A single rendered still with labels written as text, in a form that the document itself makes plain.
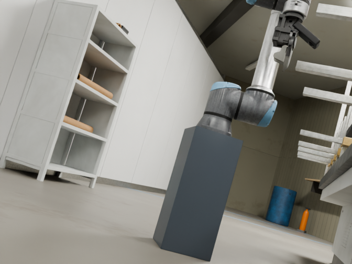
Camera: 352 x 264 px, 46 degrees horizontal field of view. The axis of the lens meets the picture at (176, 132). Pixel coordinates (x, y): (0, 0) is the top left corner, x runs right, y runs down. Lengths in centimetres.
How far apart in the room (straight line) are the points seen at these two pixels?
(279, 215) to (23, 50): 733
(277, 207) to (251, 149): 226
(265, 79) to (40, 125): 211
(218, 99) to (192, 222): 62
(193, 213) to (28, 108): 216
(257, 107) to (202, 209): 57
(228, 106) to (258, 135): 944
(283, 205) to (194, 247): 782
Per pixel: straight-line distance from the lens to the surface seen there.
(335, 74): 157
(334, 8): 138
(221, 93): 211
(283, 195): 979
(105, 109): 441
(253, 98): 212
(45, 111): 366
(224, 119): 209
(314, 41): 160
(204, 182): 200
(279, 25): 165
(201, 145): 200
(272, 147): 1168
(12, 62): 370
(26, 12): 375
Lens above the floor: 33
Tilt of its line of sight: 6 degrees up
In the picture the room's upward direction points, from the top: 16 degrees clockwise
